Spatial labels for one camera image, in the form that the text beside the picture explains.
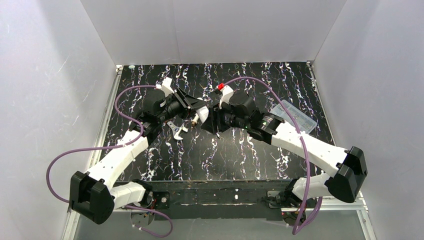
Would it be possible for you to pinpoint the white remote control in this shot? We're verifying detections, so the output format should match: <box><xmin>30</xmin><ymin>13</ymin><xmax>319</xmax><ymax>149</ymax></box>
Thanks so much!
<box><xmin>196</xmin><ymin>105</ymin><xmax>209</xmax><ymax>123</ymax></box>

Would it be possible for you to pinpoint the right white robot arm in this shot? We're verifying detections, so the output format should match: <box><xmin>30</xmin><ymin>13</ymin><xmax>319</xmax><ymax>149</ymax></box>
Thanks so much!
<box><xmin>196</xmin><ymin>92</ymin><xmax>368</xmax><ymax>203</ymax></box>

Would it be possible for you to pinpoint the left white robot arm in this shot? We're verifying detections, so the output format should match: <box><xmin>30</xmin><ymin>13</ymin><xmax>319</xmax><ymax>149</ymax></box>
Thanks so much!
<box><xmin>69</xmin><ymin>88</ymin><xmax>208</xmax><ymax>225</ymax></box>

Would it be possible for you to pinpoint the white plastic pipe fitting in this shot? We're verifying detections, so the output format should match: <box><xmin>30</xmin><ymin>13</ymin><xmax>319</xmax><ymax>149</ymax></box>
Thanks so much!
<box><xmin>191</xmin><ymin>113</ymin><xmax>199</xmax><ymax>128</ymax></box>

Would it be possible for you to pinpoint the clear plastic screw box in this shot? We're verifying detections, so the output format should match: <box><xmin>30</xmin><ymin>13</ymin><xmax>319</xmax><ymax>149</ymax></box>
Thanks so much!
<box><xmin>270</xmin><ymin>99</ymin><xmax>318</xmax><ymax>134</ymax></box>

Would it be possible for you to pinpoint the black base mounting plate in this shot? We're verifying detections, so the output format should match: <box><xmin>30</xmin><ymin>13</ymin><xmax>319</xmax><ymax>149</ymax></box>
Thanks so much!
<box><xmin>146</xmin><ymin>180</ymin><xmax>301</xmax><ymax>221</ymax></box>

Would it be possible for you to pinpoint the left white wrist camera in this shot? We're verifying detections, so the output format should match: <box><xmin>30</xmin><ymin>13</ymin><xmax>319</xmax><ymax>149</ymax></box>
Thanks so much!
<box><xmin>155</xmin><ymin>77</ymin><xmax>175</xmax><ymax>97</ymax></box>

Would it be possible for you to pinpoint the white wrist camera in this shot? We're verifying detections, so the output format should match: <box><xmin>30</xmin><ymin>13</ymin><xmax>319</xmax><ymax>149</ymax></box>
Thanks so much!
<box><xmin>155</xmin><ymin>77</ymin><xmax>175</xmax><ymax>97</ymax></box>
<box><xmin>216</xmin><ymin>83</ymin><xmax>234</xmax><ymax>109</ymax></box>

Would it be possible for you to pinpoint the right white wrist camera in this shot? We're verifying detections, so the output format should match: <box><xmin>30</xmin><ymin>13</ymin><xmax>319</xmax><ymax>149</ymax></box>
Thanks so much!
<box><xmin>216</xmin><ymin>83</ymin><xmax>234</xmax><ymax>109</ymax></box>

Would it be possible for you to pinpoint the red handled adjustable wrench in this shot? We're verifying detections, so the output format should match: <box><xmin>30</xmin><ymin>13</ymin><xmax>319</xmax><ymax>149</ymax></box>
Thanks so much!
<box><xmin>166</xmin><ymin>121</ymin><xmax>188</xmax><ymax>141</ymax></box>

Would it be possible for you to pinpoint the aluminium frame rail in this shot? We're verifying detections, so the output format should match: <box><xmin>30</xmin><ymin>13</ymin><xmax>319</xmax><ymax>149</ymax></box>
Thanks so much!
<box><xmin>61</xmin><ymin>65</ymin><xmax>124</xmax><ymax>240</ymax></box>

